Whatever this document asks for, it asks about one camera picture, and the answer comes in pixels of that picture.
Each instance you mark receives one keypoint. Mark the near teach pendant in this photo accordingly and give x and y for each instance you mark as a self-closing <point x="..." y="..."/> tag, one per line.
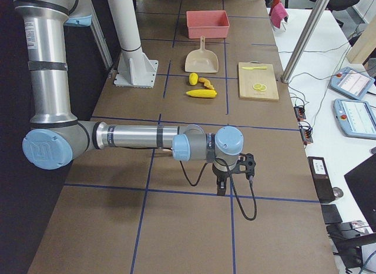
<point x="355" y="118"/>

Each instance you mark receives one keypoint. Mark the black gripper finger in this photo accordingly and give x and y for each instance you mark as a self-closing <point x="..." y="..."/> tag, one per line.
<point x="223" y="188"/>
<point x="219" y="188"/>

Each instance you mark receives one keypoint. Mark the pink cloth on stand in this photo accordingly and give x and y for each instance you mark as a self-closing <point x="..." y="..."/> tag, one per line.
<point x="278" y="15"/>

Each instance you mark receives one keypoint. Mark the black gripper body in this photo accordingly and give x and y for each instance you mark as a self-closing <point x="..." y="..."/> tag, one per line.
<point x="221" y="176"/>

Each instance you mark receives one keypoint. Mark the far black orange adapter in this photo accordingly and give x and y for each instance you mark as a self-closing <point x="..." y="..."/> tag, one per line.
<point x="300" y="112"/>

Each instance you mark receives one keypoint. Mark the black flat device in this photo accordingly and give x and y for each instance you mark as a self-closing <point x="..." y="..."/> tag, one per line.
<point x="331" y="214"/>

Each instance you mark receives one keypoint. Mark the black box with label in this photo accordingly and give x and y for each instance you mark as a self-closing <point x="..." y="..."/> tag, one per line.
<point x="321" y="179"/>

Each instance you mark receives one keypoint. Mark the lemon slice back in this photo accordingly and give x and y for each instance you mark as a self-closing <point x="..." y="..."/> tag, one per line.
<point x="262" y="88"/>

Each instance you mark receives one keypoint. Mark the yellow plastic knife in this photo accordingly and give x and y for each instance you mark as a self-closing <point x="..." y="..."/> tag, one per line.
<point x="254" y="67"/>

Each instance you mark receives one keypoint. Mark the yellow toy potato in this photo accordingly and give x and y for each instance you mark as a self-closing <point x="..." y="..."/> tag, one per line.
<point x="193" y="78"/>

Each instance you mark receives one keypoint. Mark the teach pendant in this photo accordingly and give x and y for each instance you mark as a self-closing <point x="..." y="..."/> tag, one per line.
<point x="355" y="118"/>
<point x="351" y="83"/>

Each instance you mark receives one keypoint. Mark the lemon slice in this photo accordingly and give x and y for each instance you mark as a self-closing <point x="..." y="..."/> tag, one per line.
<point x="256" y="86"/>
<point x="262" y="88"/>

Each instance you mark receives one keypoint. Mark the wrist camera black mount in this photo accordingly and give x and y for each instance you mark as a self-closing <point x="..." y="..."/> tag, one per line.
<point x="247" y="163"/>

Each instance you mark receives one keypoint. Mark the near black orange adapter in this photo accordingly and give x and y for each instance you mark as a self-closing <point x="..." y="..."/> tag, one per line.
<point x="306" y="132"/>

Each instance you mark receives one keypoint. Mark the aluminium frame post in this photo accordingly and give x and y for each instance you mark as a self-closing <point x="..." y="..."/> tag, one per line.
<point x="303" y="40"/>

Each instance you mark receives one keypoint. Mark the tan toy ginger root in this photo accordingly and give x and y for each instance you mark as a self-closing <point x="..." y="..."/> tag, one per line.
<point x="207" y="84"/>

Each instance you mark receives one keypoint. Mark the far teach pendant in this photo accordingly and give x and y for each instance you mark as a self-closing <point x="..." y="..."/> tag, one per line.
<point x="351" y="83"/>

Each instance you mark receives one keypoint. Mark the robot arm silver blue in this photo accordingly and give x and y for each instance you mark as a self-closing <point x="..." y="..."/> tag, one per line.
<point x="57" y="136"/>

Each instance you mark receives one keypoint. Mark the yellow toy corn cob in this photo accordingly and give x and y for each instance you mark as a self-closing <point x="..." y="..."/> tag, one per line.
<point x="202" y="93"/>

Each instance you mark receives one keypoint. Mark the black office chair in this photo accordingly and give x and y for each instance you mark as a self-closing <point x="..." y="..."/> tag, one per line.
<point x="339" y="5"/>

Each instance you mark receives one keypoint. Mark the white pole with base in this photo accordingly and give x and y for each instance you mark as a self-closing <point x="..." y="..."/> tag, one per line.
<point x="134" y="69"/>

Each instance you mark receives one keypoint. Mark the beige plastic dustpan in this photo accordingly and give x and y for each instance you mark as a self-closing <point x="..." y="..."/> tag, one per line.
<point x="201" y="60"/>

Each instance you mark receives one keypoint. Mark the lemon slice front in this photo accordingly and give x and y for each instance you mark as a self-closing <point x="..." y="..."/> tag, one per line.
<point x="256" y="86"/>

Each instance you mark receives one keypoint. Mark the wooden cutting board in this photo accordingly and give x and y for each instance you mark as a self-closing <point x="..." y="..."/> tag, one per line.
<point x="247" y="78"/>

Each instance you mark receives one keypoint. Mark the black orange adapter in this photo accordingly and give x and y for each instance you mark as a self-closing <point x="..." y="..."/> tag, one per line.
<point x="300" y="112"/>
<point x="306" y="132"/>

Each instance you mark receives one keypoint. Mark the black monitor corner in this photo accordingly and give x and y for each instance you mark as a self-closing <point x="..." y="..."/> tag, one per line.
<point x="361" y="182"/>

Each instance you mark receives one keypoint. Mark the pink plastic bin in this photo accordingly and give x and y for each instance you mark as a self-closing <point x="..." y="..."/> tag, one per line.
<point x="210" y="24"/>

